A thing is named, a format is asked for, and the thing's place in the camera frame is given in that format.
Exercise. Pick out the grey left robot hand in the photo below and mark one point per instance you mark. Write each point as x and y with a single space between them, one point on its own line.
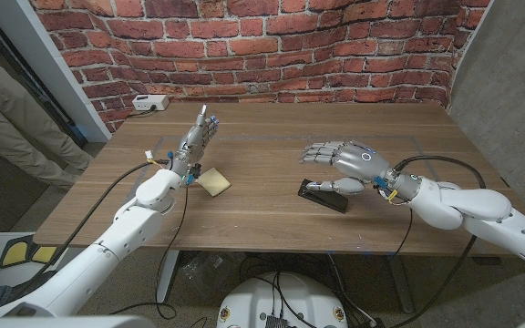
194 141

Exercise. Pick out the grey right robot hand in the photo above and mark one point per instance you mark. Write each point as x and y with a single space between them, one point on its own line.
358 166

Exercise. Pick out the black stapler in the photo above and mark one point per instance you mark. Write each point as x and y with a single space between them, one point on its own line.
331 202

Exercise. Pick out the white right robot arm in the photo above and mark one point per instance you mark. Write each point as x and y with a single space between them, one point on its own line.
472 209

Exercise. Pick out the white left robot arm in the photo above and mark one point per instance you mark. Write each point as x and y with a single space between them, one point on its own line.
116 241

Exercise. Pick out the white power strip box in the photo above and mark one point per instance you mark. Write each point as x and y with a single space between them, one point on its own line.
149 102

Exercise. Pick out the red brick printed backdrop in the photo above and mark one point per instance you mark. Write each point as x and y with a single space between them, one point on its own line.
262 50

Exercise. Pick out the grey table leg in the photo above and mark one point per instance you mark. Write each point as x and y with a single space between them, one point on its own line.
401 282

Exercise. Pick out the clear plastic bag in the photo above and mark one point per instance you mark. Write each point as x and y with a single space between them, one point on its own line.
203 271

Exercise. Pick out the white table leg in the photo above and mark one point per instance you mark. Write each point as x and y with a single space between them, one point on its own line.
167 278

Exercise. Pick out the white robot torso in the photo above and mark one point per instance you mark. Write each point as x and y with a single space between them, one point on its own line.
262 300

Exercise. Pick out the person in beige trousers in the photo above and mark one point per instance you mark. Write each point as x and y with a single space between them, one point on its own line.
12 118

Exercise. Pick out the white base with yellow pads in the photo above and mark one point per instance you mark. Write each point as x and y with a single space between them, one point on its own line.
16 253

